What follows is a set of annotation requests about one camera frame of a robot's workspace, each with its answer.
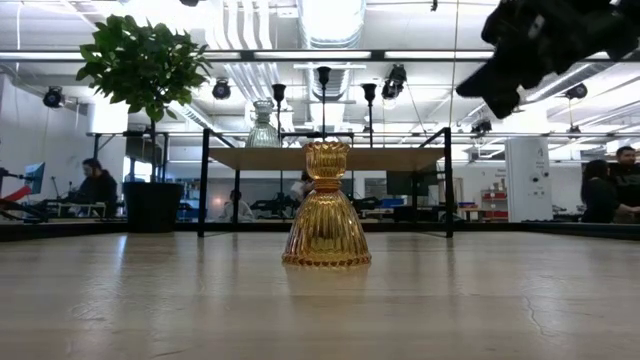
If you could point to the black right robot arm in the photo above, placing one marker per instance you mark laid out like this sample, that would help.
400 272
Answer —
627 27

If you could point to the person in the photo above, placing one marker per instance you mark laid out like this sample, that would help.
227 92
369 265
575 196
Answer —
97 192
627 172
239 212
597 200
302 189

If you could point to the black ceiling spotlight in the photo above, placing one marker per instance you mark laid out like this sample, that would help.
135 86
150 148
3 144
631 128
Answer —
221 90
576 91
481 126
53 96
395 80

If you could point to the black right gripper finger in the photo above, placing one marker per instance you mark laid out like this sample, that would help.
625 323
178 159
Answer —
487 82

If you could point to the tall black candlestick holder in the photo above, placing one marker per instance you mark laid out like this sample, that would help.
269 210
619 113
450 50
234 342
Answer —
324 75

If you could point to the white pillar kiosk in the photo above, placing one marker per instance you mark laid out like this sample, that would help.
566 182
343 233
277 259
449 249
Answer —
527 175

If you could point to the green glass candle holder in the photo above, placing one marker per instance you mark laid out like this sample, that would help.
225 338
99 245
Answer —
262 135

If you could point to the green leafy plant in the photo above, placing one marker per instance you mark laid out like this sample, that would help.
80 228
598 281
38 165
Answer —
145 65

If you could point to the black overhead frame beam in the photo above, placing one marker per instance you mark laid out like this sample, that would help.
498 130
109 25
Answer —
377 55

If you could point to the red storage rack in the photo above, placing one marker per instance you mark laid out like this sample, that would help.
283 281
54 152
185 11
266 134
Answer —
494 204

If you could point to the wooden shelf with black frame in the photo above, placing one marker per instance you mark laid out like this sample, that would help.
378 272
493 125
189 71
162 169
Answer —
250 159

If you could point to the black plant pot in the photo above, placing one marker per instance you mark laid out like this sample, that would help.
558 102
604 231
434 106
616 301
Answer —
152 207

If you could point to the black aluminium table frame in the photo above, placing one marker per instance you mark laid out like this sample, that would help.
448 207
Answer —
550 229

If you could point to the amber glass candle holder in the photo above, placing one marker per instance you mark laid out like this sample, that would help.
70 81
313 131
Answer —
326 225

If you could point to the silver ventilation duct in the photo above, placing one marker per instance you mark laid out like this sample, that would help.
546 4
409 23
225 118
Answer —
332 20

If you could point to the computer monitor on arm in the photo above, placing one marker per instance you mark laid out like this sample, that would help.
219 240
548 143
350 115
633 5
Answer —
35 177

